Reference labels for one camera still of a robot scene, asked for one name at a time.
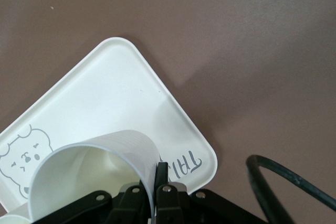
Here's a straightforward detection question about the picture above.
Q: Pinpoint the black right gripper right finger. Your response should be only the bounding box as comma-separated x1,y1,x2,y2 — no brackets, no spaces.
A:
154,161,188,224

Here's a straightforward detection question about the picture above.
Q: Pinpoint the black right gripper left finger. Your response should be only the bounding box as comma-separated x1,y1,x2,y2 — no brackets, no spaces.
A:
106,182,152,224

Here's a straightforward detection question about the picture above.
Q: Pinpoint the white plastic cup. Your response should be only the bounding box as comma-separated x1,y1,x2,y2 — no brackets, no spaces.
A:
27,129,161,224
0,202,33,224

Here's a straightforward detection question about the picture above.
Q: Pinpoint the white tray with bear print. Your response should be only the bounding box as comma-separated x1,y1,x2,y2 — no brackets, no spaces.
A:
0,36,218,218

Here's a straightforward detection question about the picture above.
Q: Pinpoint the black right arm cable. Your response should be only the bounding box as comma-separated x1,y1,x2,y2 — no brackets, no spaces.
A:
246,154,336,224

